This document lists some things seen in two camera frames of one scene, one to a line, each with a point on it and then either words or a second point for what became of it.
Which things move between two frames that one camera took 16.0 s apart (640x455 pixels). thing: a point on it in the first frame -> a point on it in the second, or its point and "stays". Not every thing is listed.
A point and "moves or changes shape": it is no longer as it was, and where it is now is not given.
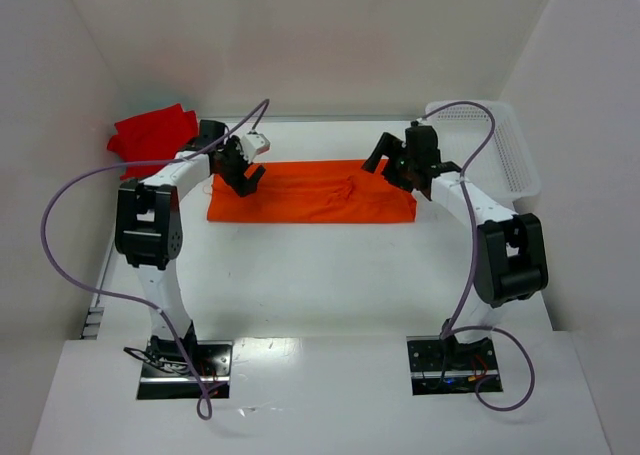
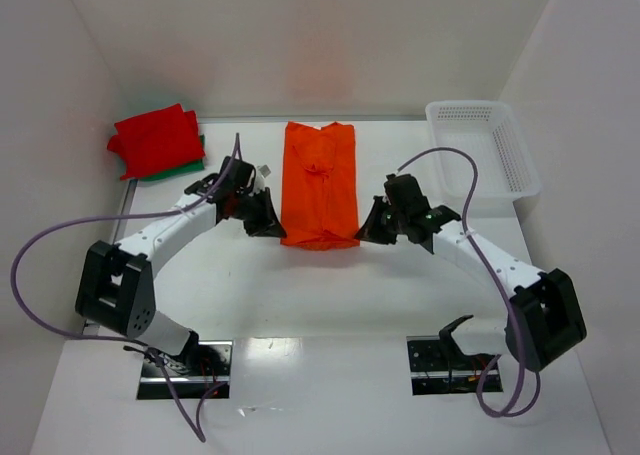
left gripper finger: x=248 y=184 -> x=268 y=223
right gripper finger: x=387 y=146 -> x=373 y=228
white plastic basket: x=479 y=140 stays
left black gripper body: x=234 y=164 -> x=254 y=210
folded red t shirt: x=153 y=136 stays
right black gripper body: x=396 y=160 -> x=383 y=220
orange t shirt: x=315 y=191 moves or changes shape
